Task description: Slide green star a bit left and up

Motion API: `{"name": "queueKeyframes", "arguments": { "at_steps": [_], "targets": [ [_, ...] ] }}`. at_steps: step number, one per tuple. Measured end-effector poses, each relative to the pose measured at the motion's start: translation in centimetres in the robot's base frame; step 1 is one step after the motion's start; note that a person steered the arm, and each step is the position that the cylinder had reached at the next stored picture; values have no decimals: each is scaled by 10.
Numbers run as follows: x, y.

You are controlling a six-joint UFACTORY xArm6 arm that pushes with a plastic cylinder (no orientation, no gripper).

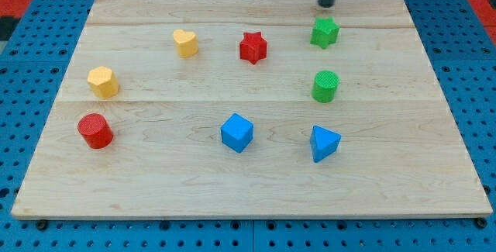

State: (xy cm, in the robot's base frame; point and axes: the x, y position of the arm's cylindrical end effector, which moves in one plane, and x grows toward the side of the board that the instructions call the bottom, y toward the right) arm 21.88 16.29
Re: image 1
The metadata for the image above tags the green star block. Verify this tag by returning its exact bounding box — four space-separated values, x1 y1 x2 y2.
310 17 340 49

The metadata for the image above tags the red star block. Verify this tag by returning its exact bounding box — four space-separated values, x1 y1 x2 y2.
239 32 267 64

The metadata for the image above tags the green cylinder block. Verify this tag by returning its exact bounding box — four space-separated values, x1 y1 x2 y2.
312 70 340 103

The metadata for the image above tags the blue triangle block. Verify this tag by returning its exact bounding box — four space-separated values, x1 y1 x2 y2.
309 126 342 163

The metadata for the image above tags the yellow heart block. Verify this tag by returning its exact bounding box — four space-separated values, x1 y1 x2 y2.
173 29 198 58

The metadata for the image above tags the blue cube block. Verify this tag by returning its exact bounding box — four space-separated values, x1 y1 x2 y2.
221 113 254 153

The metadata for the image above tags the light wooden board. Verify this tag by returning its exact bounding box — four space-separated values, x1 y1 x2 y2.
12 0 493 220

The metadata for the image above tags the yellow hexagon block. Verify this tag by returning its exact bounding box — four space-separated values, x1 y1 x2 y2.
87 66 119 99

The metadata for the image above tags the red cylinder block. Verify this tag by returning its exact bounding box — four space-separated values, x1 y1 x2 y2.
77 113 113 149

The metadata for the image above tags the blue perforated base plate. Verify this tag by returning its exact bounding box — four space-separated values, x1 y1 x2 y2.
1 0 495 251

